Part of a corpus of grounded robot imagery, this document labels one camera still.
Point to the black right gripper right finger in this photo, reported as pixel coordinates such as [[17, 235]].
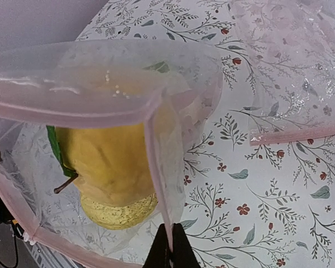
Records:
[[182, 255]]

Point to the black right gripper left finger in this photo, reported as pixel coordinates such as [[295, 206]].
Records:
[[159, 254]]

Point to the yellow toy pear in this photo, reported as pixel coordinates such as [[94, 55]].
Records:
[[108, 165]]

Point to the clear zip top bag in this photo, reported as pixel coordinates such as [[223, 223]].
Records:
[[170, 87]]

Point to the yellow toy lemon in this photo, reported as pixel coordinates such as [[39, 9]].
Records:
[[118, 218]]

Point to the clear bag at back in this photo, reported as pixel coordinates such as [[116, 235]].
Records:
[[291, 48]]

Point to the floral tablecloth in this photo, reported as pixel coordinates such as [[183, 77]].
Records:
[[269, 205]]

